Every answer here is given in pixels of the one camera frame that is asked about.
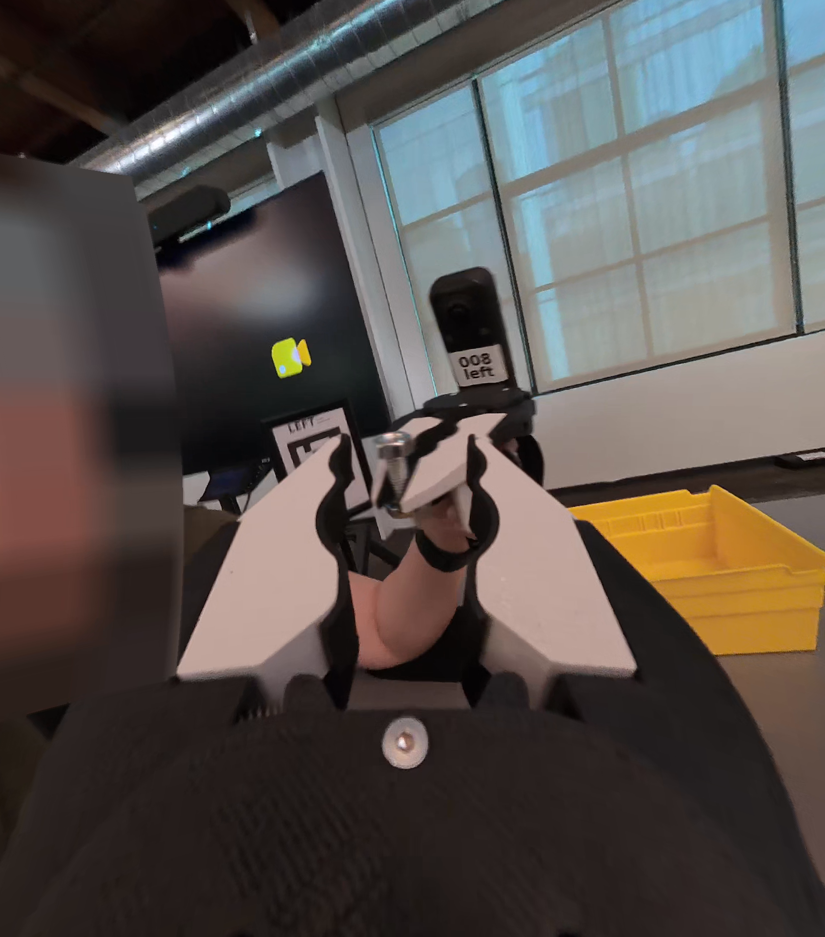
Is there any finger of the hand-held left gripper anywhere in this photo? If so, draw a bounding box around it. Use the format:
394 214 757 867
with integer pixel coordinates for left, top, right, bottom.
389 416 459 449
392 413 510 515

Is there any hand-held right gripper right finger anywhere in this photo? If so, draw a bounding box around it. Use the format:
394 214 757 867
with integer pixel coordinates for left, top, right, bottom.
460 433 638 710

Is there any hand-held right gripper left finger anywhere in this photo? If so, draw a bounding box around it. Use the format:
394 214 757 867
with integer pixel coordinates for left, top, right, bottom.
177 433 355 710

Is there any steel hex bolt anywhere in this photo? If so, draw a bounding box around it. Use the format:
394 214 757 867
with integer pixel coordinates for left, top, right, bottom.
370 432 415 518

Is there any yellow plastic bin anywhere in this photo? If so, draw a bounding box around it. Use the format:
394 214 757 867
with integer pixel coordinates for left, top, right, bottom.
569 485 825 656

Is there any person's left forearm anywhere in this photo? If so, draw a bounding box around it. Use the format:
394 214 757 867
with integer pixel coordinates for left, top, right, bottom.
350 564 473 671

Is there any person's left hand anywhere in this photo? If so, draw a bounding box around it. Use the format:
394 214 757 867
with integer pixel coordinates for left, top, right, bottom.
416 498 473 549

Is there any black wristband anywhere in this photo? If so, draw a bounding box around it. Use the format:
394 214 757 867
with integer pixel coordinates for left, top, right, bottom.
414 529 483 573

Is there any black framed marker sign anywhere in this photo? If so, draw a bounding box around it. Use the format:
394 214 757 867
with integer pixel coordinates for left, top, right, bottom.
262 399 373 513

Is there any black textured pad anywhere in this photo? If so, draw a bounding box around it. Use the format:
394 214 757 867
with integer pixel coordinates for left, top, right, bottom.
357 644 472 685

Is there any large dark display screen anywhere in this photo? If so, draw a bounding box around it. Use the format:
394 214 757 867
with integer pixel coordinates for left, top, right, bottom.
152 172 387 477

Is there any large grid window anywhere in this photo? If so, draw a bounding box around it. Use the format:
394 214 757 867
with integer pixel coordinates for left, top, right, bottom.
372 0 825 392

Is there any black conference camera bar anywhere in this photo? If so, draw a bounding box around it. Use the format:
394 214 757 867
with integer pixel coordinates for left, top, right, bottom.
147 185 232 243

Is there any silver ventilation duct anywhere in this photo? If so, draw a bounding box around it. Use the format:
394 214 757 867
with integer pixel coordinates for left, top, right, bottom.
72 0 633 177

